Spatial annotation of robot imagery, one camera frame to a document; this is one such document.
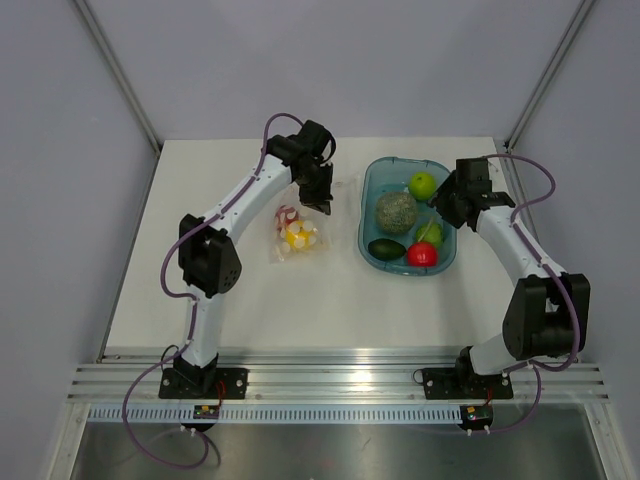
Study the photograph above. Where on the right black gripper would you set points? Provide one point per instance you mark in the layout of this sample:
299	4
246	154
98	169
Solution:
439	200

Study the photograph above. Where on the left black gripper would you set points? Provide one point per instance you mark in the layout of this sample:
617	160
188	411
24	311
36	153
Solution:
320	200

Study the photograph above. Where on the clear dotted zip bag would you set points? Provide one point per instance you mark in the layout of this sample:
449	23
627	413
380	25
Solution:
336	230

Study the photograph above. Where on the yellow fruit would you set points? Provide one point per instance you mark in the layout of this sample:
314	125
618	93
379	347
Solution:
301	235

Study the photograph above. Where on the wrinkled red fruit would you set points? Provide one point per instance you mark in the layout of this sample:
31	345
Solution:
284	216

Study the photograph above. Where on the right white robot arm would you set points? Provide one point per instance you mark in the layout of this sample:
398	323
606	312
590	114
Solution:
546	320

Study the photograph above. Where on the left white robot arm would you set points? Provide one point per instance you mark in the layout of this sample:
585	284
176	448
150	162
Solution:
210	264

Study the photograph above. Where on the green apple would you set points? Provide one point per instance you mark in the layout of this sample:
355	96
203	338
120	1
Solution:
422	186

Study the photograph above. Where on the light green bumpy fruit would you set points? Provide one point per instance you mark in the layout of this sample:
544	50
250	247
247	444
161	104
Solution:
430	232

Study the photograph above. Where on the green netted melon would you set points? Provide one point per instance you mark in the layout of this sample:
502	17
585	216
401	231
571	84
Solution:
396	212

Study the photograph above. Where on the teal plastic tray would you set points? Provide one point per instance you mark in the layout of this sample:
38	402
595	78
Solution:
392	174

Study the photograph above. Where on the smooth red apple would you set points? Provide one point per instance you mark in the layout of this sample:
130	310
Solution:
423	255

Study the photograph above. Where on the dark green avocado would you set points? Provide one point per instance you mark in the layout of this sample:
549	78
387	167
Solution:
386	249

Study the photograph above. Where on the right small circuit board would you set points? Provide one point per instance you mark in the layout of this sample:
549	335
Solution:
478	414

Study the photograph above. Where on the small circuit board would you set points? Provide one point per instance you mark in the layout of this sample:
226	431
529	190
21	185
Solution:
478	414
206	412

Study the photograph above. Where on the left small circuit board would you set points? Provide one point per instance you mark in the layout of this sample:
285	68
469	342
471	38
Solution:
206	412

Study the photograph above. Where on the right aluminium frame post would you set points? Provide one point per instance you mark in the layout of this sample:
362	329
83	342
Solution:
559	55

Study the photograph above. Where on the aluminium frame post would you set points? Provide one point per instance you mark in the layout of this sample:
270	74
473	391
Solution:
100	39
559	55

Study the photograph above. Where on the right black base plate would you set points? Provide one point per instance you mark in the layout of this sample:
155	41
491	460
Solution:
447	383

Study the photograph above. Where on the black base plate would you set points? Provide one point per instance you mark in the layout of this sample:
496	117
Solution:
226	383
447	383

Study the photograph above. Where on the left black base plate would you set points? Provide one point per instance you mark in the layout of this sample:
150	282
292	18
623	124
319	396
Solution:
226	383

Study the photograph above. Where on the aluminium mounting rail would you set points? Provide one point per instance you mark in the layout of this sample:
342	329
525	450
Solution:
325	376

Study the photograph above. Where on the left aluminium frame post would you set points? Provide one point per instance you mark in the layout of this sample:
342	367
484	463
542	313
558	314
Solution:
100	39

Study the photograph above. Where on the white slotted cable duct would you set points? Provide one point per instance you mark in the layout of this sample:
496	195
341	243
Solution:
286	414

